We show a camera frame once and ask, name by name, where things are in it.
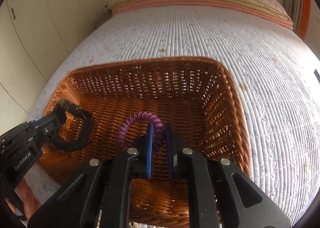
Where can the brown wicker basket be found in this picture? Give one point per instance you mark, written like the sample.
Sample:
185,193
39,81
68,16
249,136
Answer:
155,117

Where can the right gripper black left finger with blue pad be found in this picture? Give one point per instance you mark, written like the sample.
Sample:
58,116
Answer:
142,165

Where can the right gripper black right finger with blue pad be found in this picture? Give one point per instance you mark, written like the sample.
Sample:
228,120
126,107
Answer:
175,144

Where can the pink folded blanket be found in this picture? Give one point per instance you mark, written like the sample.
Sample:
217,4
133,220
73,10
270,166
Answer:
287,23

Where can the white quilted bedspread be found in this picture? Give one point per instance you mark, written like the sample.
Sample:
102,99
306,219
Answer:
273,71

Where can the cream wardrobe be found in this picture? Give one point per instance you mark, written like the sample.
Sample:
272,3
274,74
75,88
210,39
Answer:
36,37

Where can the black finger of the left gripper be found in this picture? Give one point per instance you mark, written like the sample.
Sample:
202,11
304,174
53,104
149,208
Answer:
48,126

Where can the person's left hand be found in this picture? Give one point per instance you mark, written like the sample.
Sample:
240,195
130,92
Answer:
30,203

